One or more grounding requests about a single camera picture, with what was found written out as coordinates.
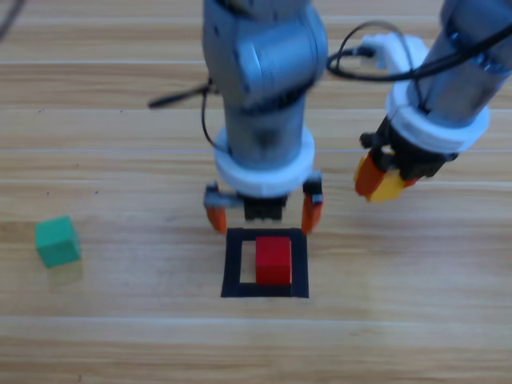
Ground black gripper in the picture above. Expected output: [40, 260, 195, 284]
[353, 117, 459, 201]
[204, 171, 324, 236]

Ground yellow wooden block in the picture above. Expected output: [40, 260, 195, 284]
[366, 170, 406, 204]

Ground red wooden block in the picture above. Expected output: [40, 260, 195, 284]
[254, 235, 292, 286]

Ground green wooden block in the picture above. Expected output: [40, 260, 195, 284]
[34, 215, 82, 269]

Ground black tape square outline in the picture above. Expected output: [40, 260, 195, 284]
[220, 226, 310, 300]

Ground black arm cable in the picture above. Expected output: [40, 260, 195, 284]
[326, 19, 512, 111]
[147, 78, 233, 155]

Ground black loose cable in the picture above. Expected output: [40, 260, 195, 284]
[0, 0, 27, 40]

